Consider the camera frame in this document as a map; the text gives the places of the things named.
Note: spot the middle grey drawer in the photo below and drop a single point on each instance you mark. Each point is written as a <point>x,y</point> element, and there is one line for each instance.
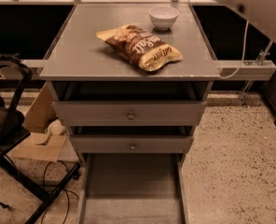
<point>132,139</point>

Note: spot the white ceramic bowl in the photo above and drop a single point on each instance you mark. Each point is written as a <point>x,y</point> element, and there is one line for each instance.
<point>163,17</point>

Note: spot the white round object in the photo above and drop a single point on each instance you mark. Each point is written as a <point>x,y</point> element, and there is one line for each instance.
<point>56,128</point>

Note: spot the black chair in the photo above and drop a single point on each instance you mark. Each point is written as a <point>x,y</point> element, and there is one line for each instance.
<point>12,133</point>

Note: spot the top grey drawer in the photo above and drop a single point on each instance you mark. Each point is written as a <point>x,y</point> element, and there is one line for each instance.
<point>127,103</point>

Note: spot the open bottom grey drawer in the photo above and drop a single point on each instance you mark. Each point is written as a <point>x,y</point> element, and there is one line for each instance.
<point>133,189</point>

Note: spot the brown yellow chip bag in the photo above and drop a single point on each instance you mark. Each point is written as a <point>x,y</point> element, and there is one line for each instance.
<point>140,47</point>

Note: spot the grey drawer cabinet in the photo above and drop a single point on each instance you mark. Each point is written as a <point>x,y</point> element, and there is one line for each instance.
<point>80,56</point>

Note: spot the cardboard box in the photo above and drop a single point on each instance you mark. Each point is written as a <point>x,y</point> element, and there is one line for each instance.
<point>39,145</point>

